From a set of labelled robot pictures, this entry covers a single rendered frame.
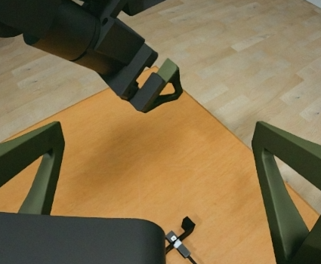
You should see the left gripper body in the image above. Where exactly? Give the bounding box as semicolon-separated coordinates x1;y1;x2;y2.
69;14;165;112

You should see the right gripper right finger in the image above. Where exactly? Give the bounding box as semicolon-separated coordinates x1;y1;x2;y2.
252;121;321;264

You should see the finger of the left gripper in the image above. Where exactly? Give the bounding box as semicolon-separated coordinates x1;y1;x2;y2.
143;58;184;113

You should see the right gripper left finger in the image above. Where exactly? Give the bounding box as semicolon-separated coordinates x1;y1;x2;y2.
0;121;65;215

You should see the grey cable plug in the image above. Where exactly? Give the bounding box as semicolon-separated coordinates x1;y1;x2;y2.
169;235;191;259

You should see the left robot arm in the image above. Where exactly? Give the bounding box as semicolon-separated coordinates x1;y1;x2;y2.
0;0;165;66

